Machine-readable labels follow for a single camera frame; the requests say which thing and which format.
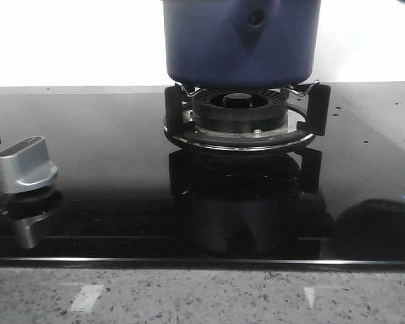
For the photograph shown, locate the round gas burner head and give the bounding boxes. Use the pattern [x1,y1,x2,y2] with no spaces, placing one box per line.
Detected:
[174,89,308,150]

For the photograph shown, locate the silver stove control knob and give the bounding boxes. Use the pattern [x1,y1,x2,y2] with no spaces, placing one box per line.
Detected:
[0,136,58,194]

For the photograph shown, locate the black burner pan support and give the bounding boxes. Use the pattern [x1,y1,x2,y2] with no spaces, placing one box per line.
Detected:
[164,81,331,152]

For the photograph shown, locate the dark blue saucepan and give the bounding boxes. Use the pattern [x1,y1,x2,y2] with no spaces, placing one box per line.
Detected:
[163,0,321,89]

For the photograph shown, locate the black glass gas cooktop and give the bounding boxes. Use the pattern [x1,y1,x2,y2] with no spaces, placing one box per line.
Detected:
[0,90,405,269]

